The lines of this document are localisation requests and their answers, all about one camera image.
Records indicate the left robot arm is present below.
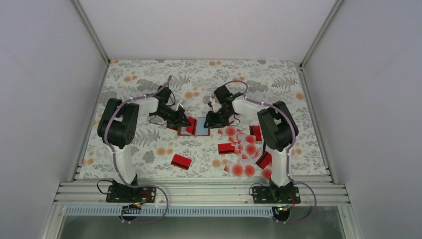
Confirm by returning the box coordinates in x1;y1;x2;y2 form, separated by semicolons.
97;85;192;202

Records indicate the red card centre pile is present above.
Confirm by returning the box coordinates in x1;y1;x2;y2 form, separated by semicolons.
217;143;235;155

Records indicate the red card lower left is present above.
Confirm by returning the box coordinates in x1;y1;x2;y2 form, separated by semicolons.
171;154;192;170

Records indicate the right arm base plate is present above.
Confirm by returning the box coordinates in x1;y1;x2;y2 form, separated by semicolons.
251;186;301;204

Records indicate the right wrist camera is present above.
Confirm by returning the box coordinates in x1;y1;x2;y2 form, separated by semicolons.
207;97;221;113

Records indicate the aluminium rail frame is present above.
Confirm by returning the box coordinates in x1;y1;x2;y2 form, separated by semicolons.
54;180;350;206

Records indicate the red card lower right pile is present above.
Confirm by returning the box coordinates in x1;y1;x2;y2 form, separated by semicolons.
255;151;272;169

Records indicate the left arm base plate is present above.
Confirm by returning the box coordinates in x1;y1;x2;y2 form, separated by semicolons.
105;186;156;203

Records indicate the white card red circle bottom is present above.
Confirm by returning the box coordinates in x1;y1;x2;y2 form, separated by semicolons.
243;164;256;178

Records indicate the red card black stripe pile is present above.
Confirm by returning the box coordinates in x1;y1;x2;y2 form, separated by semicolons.
249;125;262;141

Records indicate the floral patterned table mat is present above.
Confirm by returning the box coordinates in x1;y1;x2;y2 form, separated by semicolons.
80;60;326;179

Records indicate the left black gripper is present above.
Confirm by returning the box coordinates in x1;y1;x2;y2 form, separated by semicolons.
153;106;191;128

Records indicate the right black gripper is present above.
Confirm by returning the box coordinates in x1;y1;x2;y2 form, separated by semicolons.
205;107;233;129

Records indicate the brown leather card holder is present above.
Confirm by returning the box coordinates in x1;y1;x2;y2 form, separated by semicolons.
177;117;211;136

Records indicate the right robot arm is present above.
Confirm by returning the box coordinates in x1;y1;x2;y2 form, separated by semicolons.
204;85;299;203

